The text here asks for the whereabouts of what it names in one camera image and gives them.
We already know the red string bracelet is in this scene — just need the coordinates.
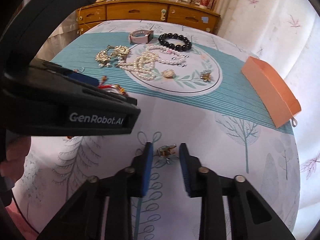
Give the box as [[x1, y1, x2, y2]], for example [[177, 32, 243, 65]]
[[97, 76, 128, 96]]

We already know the gold pearl earrings cluster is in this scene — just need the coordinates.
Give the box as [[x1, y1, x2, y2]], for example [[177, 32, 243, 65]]
[[95, 45, 130, 67]]

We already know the white pearl necklace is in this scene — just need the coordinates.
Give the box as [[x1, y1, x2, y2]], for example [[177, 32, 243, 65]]
[[114, 44, 187, 81]]

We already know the pink strap smartwatch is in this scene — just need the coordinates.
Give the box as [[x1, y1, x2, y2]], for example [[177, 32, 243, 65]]
[[129, 30, 153, 44]]

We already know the round pearl gold brooch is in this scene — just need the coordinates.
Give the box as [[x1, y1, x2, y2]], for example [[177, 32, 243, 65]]
[[161, 69, 175, 79]]

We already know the small green flower brooch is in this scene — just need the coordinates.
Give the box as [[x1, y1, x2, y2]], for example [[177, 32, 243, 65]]
[[157, 144, 179, 164]]

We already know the black bead bracelet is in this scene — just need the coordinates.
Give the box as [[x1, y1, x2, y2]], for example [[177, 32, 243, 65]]
[[158, 32, 193, 52]]

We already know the gold flower brooch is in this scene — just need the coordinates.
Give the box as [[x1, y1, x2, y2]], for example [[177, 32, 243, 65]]
[[200, 70, 212, 82]]

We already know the person's hand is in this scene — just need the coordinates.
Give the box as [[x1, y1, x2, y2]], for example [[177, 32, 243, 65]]
[[1, 136, 31, 183]]

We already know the pink quilted blanket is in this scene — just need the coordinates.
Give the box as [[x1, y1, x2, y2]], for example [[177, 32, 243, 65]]
[[6, 202, 38, 240]]

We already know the tree-print tablecloth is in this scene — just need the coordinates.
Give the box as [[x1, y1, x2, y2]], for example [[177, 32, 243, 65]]
[[14, 21, 300, 231]]

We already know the pink paper tray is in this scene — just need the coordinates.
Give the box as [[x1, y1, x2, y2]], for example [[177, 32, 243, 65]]
[[241, 56, 302, 128]]

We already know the wooden desk with drawers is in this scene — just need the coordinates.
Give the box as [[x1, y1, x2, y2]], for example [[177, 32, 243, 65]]
[[76, 0, 220, 34]]

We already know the white floral curtain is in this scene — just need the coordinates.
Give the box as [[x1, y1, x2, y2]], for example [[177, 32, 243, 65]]
[[214, 0, 319, 239]]

